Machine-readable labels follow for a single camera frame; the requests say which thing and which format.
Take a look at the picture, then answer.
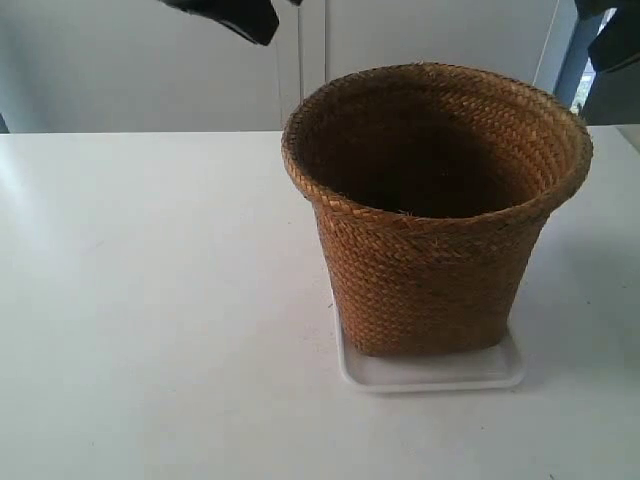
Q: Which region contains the white rectangular plastic tray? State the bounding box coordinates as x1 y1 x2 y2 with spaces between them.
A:
332 305 525 394

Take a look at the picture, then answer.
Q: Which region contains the brown woven straw basket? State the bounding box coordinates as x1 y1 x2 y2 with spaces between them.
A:
282 62 593 357

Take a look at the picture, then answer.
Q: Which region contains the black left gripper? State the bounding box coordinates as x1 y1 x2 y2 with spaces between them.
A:
162 0 279 46

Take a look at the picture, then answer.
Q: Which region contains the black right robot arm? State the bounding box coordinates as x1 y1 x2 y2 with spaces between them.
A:
574 0 640 73

